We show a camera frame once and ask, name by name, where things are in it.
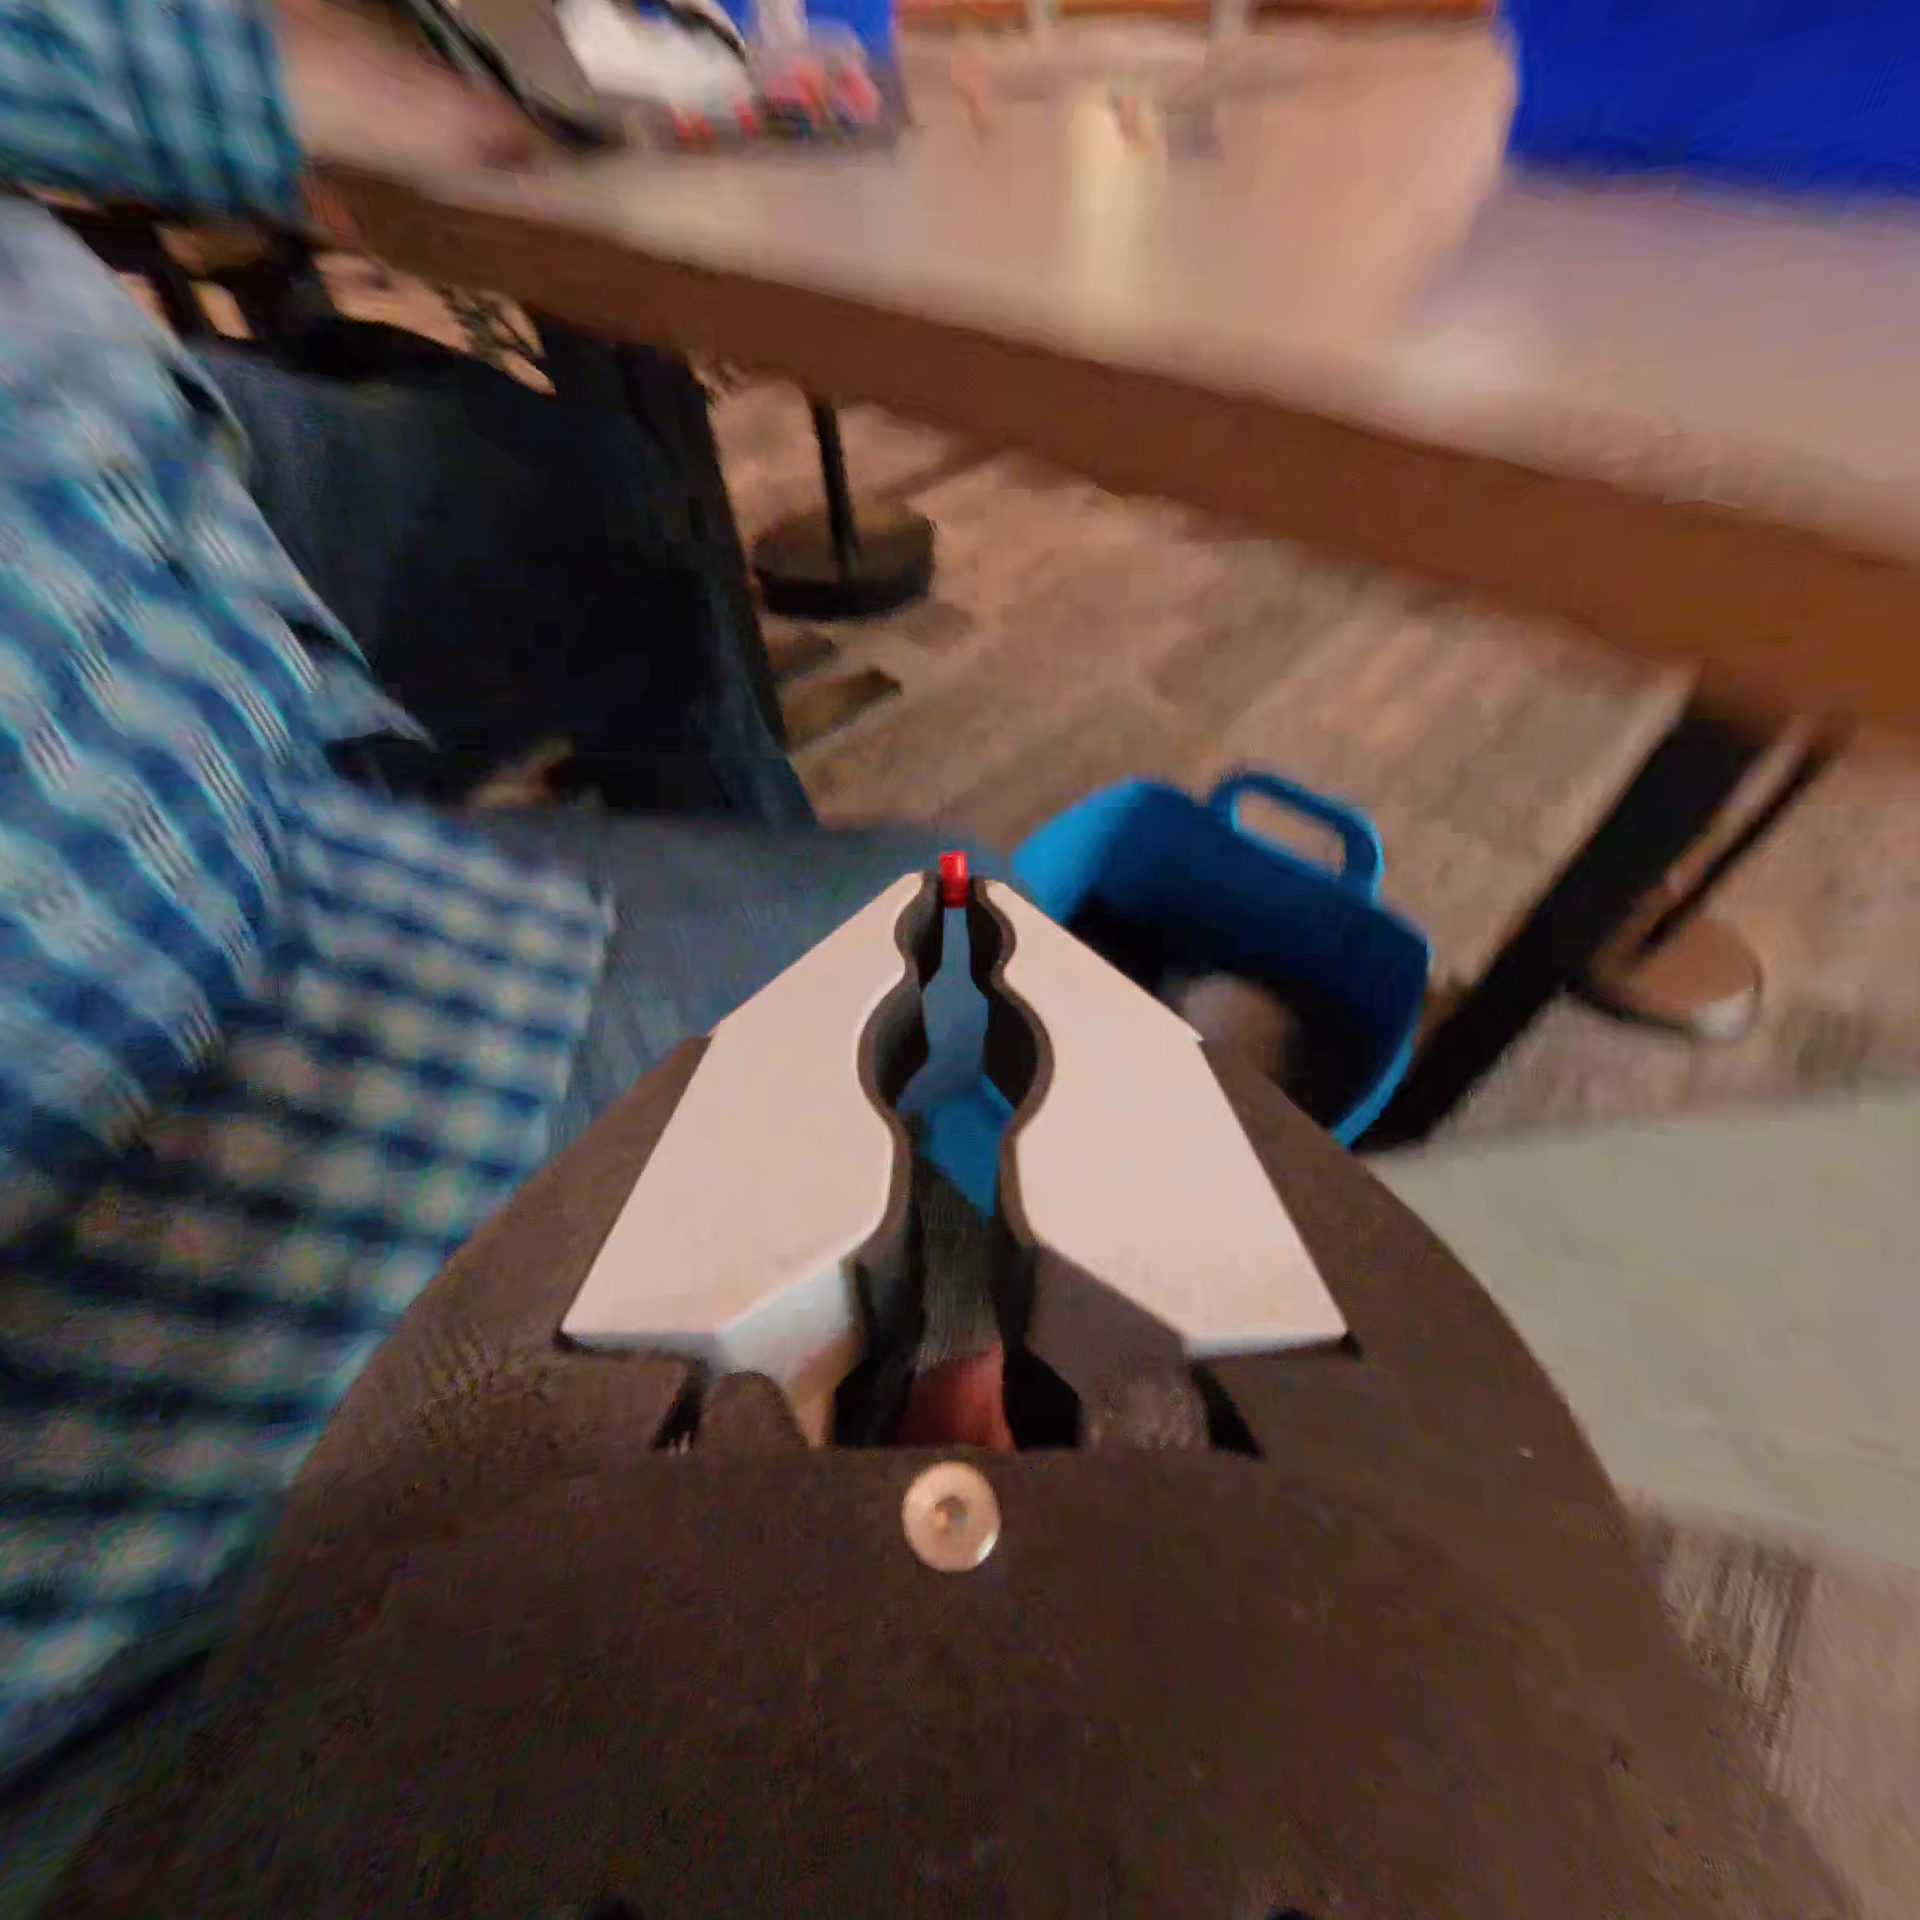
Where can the blue panel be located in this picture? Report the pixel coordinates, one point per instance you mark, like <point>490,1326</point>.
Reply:
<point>1725,84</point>

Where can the clutter of items on table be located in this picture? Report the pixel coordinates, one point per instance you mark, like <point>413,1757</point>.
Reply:
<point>735,68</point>

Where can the silver table foot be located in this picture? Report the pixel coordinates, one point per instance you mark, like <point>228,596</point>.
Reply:
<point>1687,984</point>

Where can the black round table base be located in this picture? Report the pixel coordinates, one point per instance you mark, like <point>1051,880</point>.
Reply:
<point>849,564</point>

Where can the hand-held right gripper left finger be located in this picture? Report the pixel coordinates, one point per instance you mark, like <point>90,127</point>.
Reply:
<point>750,1172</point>

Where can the person's plaid shirt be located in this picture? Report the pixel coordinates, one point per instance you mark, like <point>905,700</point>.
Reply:
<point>182,975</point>

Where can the small red lego pin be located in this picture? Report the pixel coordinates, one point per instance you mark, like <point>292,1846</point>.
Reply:
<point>954,878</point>

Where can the black slanted table leg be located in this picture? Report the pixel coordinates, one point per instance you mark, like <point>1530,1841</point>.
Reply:
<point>1577,931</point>

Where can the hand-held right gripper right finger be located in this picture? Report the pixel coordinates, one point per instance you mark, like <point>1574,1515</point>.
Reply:
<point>1155,1185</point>

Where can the person's blue jeans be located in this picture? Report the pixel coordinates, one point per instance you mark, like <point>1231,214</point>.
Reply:
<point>494,569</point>

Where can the blue plastic bin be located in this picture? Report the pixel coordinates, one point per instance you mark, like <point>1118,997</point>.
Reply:
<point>1202,902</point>

